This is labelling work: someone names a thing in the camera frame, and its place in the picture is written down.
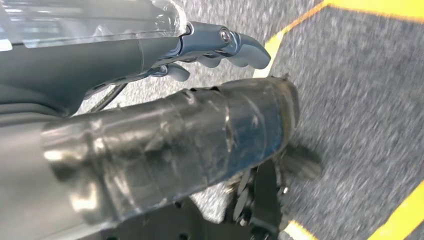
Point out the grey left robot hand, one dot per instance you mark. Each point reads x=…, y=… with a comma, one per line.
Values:
x=149, y=149

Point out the black robot hip disc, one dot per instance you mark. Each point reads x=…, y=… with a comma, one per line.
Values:
x=165, y=225

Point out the black left robot leg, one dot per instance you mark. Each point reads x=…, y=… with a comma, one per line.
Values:
x=265, y=198

